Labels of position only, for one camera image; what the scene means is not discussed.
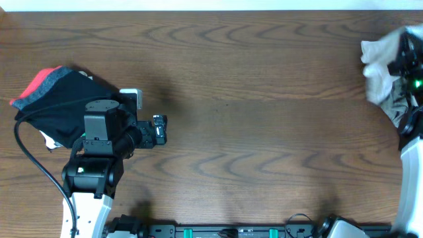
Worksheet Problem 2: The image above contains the white printed t-shirt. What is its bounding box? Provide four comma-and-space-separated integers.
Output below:
361, 24, 422, 104

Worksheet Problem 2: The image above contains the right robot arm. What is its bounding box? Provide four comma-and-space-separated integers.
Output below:
388, 32, 422, 237

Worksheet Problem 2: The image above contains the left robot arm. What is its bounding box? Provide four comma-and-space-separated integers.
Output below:
61, 99, 167, 237

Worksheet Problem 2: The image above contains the grey garment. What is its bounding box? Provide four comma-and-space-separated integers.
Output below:
380, 78, 409, 128

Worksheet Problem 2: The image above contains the black folded garment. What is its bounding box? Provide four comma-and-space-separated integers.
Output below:
11, 66, 118, 149

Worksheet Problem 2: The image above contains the white green folded garment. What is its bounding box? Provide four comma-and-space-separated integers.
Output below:
40, 131, 62, 151

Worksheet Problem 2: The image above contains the red folded garment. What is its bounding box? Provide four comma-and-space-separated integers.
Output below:
9, 65, 62, 105

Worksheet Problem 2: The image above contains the black mounting rail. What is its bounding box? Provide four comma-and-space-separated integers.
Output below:
102, 214, 394, 238

